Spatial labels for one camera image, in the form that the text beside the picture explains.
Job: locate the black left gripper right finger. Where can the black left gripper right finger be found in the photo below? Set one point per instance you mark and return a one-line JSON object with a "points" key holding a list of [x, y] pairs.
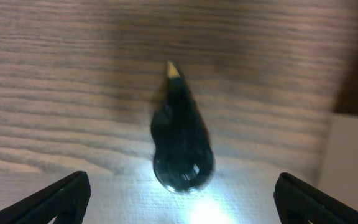
{"points": [[298, 202]]}

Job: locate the open cardboard box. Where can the open cardboard box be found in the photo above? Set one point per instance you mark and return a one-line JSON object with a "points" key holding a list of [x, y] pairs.
{"points": [[339, 173]]}

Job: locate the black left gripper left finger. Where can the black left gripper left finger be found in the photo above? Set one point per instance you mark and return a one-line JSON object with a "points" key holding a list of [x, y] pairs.
{"points": [[64, 202]]}

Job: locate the black teardrop tape dispenser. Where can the black teardrop tape dispenser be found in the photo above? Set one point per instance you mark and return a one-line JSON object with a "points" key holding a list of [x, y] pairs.
{"points": [[183, 162]]}

